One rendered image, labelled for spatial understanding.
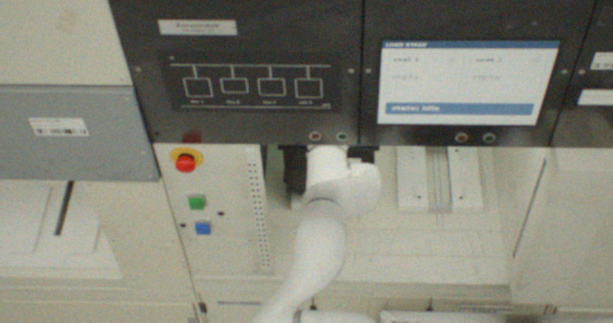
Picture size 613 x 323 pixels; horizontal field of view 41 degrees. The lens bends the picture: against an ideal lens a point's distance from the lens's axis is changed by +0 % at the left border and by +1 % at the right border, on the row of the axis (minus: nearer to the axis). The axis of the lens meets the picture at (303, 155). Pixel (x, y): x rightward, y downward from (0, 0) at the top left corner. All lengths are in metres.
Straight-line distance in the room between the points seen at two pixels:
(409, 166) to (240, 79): 0.83
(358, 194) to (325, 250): 0.29
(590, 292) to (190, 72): 1.14
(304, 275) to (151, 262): 0.71
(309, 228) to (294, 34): 0.32
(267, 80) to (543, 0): 0.47
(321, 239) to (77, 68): 0.51
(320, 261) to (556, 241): 0.61
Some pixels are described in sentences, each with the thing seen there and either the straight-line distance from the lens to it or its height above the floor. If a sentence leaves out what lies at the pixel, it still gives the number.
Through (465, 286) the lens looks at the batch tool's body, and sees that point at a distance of 2.03.
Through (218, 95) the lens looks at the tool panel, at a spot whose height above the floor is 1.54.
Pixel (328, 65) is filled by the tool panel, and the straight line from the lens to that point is 1.39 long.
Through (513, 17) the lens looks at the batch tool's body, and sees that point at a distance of 1.34.
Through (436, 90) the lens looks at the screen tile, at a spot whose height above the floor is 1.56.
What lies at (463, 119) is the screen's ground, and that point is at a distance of 1.51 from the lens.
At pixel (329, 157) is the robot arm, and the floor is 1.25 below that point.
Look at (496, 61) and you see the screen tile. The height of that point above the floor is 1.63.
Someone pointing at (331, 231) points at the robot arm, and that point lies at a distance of 1.36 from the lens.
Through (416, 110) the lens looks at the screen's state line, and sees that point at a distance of 1.48.
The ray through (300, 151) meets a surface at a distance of 1.90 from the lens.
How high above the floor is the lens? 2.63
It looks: 53 degrees down
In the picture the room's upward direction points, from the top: 3 degrees counter-clockwise
